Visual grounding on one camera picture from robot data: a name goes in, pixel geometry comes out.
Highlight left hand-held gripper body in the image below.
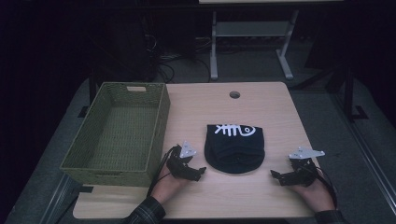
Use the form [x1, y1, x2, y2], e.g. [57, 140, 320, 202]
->
[166, 140, 198, 180]

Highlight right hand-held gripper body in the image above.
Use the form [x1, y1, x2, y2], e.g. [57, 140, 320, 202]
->
[288, 147, 326, 188]

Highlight black beanie with fishbone print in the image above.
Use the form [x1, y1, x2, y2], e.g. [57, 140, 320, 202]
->
[204, 123, 266, 175]

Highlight green woven basket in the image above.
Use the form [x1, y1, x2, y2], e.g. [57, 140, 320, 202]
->
[59, 81, 171, 188]

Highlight person's left hand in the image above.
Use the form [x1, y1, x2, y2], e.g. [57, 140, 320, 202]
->
[150, 172, 188, 205]

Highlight person's right hand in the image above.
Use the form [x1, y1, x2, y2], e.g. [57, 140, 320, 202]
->
[293, 179, 336, 214]

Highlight black metal stand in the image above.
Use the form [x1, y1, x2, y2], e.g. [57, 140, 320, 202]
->
[293, 62, 370, 123]

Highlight white metal stand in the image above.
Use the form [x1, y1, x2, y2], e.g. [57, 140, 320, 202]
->
[209, 9, 300, 81]

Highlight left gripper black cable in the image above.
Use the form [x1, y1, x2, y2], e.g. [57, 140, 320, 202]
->
[146, 145, 177, 198]

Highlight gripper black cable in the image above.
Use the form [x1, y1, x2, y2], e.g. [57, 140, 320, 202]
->
[315, 167, 339, 209]
[146, 145, 177, 198]

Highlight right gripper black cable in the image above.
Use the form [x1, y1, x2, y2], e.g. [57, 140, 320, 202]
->
[315, 167, 339, 209]

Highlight aluminium frame rail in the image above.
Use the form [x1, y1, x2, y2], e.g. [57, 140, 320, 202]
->
[329, 91, 396, 217]
[38, 173, 82, 224]

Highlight black floor cables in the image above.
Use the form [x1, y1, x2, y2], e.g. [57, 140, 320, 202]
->
[143, 32, 213, 84]

